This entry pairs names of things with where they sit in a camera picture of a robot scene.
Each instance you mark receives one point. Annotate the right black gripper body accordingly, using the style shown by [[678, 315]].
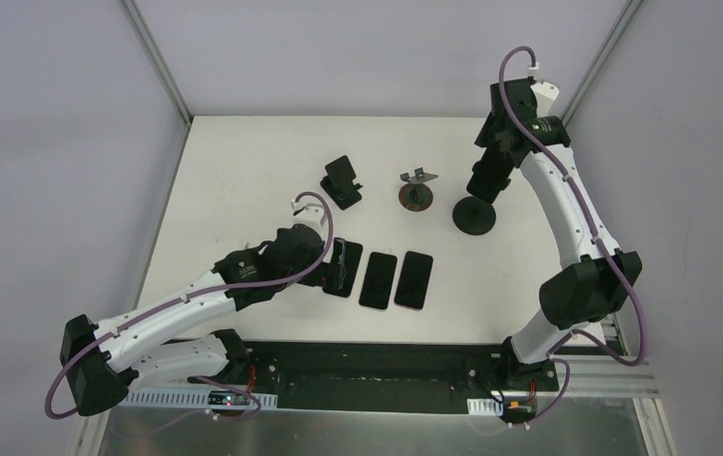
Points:
[[484, 185]]

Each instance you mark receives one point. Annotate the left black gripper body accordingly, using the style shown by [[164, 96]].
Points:
[[330, 271]]

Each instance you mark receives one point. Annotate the black smartphone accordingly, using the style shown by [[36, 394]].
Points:
[[355, 251], [378, 280]]

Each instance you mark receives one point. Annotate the black pole phone stand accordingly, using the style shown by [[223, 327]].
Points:
[[473, 216]]

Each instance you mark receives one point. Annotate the purple smartphone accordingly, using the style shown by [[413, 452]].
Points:
[[412, 288]]

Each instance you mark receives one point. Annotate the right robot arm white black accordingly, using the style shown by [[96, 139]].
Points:
[[595, 270]]

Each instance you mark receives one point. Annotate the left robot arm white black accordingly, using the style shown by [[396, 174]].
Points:
[[102, 362]]

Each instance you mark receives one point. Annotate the black folding phone stand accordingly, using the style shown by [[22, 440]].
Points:
[[339, 183]]

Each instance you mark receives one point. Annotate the round wooden base phone stand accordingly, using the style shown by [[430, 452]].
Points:
[[415, 195]]

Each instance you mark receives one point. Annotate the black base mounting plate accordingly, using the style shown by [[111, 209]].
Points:
[[408, 378]]

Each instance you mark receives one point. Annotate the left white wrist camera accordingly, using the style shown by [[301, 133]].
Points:
[[311, 214]]

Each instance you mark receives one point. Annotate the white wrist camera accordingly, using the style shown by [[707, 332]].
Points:
[[311, 214], [546, 93]]

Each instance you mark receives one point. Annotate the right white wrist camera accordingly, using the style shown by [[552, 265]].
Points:
[[546, 93]]

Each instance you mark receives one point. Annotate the left circuit board with wires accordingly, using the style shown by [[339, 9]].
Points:
[[227, 396]]

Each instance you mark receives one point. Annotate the circuit board with wires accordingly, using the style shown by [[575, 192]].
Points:
[[521, 408], [227, 396]]

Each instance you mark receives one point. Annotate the right white slotted cable duct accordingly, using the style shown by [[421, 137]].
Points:
[[484, 407]]

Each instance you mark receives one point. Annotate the right circuit board with wires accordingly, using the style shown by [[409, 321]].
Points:
[[521, 408]]

